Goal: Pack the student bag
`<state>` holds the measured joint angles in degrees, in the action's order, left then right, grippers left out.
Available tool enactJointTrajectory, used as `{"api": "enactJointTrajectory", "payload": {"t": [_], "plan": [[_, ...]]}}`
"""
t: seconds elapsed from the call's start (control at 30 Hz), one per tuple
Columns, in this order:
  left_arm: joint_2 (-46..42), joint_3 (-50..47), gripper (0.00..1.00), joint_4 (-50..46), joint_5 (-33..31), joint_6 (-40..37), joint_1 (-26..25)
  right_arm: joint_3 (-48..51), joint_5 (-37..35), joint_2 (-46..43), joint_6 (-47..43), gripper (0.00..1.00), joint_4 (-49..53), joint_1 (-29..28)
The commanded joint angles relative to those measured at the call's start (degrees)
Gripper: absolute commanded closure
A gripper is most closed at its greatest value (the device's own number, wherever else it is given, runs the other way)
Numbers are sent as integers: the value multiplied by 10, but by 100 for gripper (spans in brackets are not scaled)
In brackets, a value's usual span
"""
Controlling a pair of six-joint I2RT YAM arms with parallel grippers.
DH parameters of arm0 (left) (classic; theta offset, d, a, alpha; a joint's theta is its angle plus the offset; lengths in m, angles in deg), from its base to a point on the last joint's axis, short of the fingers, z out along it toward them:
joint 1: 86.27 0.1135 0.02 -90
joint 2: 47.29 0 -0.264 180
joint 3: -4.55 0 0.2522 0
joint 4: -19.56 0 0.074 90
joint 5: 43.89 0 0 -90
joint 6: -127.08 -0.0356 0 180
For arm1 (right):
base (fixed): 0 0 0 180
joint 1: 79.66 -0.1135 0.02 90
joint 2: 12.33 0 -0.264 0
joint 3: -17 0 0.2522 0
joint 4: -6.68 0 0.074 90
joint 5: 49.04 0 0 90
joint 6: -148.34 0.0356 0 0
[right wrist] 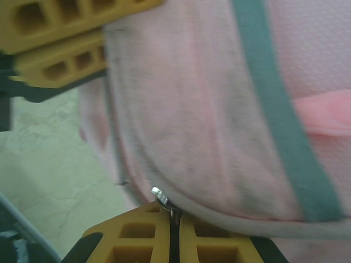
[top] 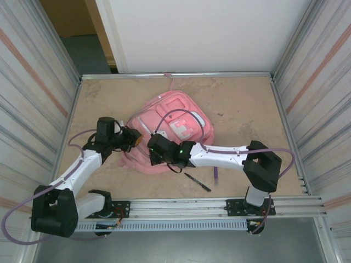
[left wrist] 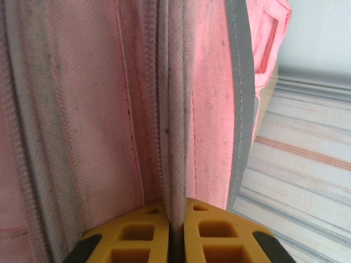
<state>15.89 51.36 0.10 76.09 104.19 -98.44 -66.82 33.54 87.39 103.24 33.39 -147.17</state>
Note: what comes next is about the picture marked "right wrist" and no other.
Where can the pink student backpack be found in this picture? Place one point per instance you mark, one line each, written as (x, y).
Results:
(205, 109)

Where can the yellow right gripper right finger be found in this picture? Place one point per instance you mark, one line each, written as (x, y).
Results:
(219, 246)

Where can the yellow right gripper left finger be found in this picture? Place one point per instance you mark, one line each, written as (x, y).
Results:
(137, 241)

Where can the wide aluminium mounting rail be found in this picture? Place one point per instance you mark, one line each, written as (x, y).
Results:
(33, 230)

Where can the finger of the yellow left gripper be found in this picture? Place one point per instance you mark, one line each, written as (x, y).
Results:
(63, 65)
(68, 19)

